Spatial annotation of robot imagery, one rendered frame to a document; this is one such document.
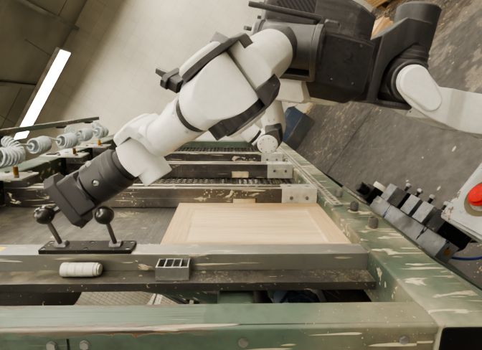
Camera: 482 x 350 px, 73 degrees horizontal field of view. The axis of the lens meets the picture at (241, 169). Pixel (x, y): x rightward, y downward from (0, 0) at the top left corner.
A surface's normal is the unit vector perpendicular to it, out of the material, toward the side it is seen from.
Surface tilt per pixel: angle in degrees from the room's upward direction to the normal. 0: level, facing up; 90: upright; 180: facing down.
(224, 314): 58
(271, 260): 90
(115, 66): 90
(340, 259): 90
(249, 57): 82
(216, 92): 93
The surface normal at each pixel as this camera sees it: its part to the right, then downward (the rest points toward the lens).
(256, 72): -0.34, 0.50
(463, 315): 0.01, -0.98
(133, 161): 0.00, 0.16
